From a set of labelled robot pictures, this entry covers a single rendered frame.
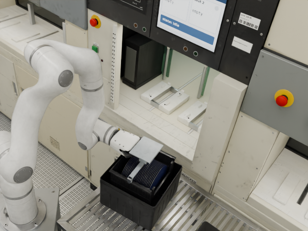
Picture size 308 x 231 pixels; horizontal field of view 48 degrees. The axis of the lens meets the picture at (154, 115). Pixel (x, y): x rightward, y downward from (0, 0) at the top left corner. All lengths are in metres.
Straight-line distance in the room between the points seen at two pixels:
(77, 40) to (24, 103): 0.77
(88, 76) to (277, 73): 0.67
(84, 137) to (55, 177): 1.34
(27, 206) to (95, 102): 0.51
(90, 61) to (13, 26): 1.66
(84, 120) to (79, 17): 0.62
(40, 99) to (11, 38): 1.53
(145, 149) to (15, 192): 0.53
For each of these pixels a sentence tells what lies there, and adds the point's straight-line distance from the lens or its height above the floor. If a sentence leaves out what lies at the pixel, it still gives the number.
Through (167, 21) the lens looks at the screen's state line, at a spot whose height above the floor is 1.51.
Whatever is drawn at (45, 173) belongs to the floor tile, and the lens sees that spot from 2.79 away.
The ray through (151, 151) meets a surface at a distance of 1.43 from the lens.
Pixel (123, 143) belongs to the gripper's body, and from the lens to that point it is 1.45.
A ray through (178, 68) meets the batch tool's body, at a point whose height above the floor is 0.87.
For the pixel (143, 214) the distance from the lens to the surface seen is 1.52.
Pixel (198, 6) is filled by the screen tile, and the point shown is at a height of 1.62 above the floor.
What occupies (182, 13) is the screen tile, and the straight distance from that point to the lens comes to 1.40.
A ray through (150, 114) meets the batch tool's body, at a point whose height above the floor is 0.87.
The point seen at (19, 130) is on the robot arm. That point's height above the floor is 1.27.
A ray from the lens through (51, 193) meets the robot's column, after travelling 1.71.
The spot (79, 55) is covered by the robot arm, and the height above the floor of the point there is 1.47.
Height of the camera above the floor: 2.11
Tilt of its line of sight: 40 degrees down
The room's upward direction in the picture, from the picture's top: 8 degrees clockwise
